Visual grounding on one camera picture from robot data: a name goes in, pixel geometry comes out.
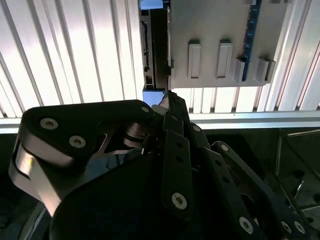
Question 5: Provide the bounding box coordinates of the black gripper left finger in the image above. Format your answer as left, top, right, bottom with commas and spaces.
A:
8, 91, 195, 222

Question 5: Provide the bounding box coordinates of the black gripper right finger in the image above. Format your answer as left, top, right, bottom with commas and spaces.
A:
172, 91, 316, 240

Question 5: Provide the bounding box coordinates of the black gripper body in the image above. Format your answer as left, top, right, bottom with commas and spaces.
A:
48, 152, 267, 240

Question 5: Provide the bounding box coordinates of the hard disk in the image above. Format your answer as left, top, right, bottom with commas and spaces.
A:
138, 0, 175, 107

